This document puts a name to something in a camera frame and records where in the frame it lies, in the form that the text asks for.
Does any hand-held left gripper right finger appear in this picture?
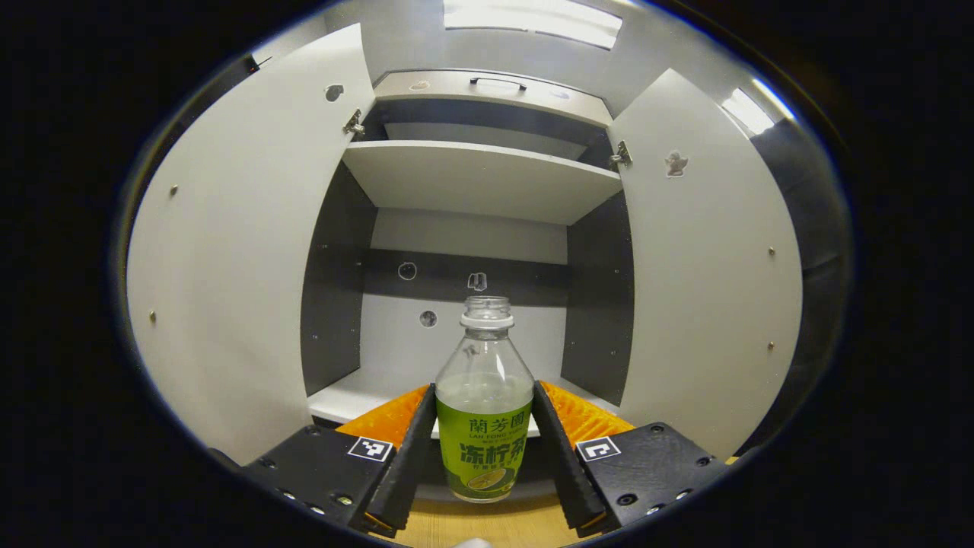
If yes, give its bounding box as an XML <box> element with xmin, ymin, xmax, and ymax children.
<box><xmin>531</xmin><ymin>379</ymin><xmax>735</xmax><ymax>537</ymax></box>

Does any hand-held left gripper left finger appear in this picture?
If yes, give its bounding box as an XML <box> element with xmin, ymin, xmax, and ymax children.
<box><xmin>209</xmin><ymin>383</ymin><xmax>438</xmax><ymax>537</ymax></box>

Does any green label clear bottle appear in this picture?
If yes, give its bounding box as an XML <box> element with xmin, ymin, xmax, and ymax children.
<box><xmin>434</xmin><ymin>295</ymin><xmax>536</xmax><ymax>504</ymax></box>

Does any grey cabinet door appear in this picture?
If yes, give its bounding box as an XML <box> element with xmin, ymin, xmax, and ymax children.
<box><xmin>126</xmin><ymin>23</ymin><xmax>377</xmax><ymax>467</ymax></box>
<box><xmin>609</xmin><ymin>68</ymin><xmax>804</xmax><ymax>461</ymax></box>

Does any grey cabinet drawer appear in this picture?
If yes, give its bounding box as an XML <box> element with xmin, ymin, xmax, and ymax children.
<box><xmin>373</xmin><ymin>70</ymin><xmax>613</xmax><ymax>129</ymax></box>

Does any black backdrop cloth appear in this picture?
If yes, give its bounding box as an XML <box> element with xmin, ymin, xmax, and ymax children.
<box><xmin>137</xmin><ymin>53</ymin><xmax>853</xmax><ymax>457</ymax></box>

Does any small ceiling light panel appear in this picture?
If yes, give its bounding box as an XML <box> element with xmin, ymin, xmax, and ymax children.
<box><xmin>719</xmin><ymin>76</ymin><xmax>796</xmax><ymax>136</ymax></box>

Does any large ceiling light panel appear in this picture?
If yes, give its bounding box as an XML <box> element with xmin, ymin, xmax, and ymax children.
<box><xmin>443</xmin><ymin>0</ymin><xmax>623</xmax><ymax>50</ymax></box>

